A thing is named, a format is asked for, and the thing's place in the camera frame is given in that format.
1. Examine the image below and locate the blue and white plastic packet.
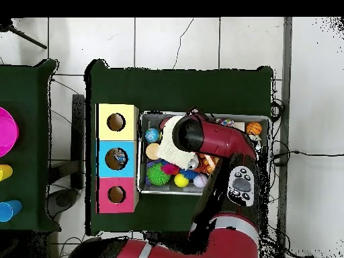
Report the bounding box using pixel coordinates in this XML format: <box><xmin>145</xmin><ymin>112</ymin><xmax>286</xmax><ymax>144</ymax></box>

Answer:
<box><xmin>112</xmin><ymin>148</ymin><xmax>128</xmax><ymax>165</ymax></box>

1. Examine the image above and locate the green spiky ball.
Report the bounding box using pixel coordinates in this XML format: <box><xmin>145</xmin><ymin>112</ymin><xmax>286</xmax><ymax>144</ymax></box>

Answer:
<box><xmin>146</xmin><ymin>163</ymin><xmax>171</xmax><ymax>187</ymax></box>

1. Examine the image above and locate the orange mini basketball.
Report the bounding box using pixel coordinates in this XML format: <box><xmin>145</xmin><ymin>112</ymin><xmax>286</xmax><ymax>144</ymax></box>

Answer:
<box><xmin>245</xmin><ymin>121</ymin><xmax>263</xmax><ymax>136</ymax></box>

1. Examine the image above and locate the blue cup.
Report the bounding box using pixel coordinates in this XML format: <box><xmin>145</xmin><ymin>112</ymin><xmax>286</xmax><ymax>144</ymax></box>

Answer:
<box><xmin>0</xmin><ymin>199</ymin><xmax>23</xmax><ymax>223</ymax></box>

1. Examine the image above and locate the dark green table cloth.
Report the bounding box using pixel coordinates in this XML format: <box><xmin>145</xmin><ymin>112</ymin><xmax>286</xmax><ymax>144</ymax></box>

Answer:
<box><xmin>84</xmin><ymin>58</ymin><xmax>274</xmax><ymax>239</ymax></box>
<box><xmin>0</xmin><ymin>58</ymin><xmax>61</xmax><ymax>233</ymax></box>

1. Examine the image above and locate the blue globe ball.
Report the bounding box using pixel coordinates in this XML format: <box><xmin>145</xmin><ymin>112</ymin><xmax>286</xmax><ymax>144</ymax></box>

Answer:
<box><xmin>144</xmin><ymin>128</ymin><xmax>161</xmax><ymax>143</ymax></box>

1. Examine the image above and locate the yellow cup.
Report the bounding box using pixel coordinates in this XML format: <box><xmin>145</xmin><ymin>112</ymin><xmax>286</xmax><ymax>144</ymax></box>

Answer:
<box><xmin>0</xmin><ymin>164</ymin><xmax>13</xmax><ymax>181</ymax></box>

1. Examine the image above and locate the pink bowl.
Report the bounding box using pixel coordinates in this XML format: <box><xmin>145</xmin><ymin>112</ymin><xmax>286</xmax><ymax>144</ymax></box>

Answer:
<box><xmin>0</xmin><ymin>106</ymin><xmax>19</xmax><ymax>157</ymax></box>

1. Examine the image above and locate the clear mesh bin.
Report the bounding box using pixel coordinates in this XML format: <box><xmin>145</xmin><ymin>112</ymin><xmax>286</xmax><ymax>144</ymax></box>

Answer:
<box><xmin>137</xmin><ymin>110</ymin><xmax>271</xmax><ymax>196</ymax></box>

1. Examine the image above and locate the colourful spotted cloth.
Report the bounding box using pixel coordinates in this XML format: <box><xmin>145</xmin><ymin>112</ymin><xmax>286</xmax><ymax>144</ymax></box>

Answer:
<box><xmin>214</xmin><ymin>118</ymin><xmax>234</xmax><ymax>127</ymax></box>

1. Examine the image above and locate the black tripod leg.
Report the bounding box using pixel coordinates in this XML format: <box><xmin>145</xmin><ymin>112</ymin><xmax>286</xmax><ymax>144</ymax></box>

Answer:
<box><xmin>0</xmin><ymin>18</ymin><xmax>48</xmax><ymax>50</ymax></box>

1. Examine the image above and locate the orange sponge disc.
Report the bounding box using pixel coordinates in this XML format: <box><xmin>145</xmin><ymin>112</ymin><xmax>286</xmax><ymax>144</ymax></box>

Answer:
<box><xmin>145</xmin><ymin>142</ymin><xmax>161</xmax><ymax>161</ymax></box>

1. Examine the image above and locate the cream waffle cloth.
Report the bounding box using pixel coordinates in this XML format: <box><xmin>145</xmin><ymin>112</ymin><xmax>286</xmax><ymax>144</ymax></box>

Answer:
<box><xmin>157</xmin><ymin>115</ymin><xmax>197</xmax><ymax>171</ymax></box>

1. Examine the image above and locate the orange plastic toy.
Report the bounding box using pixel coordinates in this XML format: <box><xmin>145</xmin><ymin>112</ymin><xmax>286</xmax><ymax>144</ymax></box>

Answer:
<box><xmin>200</xmin><ymin>154</ymin><xmax>217</xmax><ymax>173</ymax></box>

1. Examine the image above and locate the wooden box with three holes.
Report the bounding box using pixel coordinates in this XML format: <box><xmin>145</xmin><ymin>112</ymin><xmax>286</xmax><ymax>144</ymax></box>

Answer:
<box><xmin>95</xmin><ymin>103</ymin><xmax>140</xmax><ymax>214</ymax></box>

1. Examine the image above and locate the dark grey round base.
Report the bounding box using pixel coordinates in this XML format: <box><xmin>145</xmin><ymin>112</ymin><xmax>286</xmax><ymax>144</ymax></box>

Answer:
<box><xmin>48</xmin><ymin>187</ymin><xmax>79</xmax><ymax>218</ymax></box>

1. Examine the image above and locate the black cable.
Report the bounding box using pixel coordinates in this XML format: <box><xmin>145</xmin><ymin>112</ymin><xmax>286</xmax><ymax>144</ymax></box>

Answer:
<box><xmin>271</xmin><ymin>150</ymin><xmax>344</xmax><ymax>166</ymax></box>

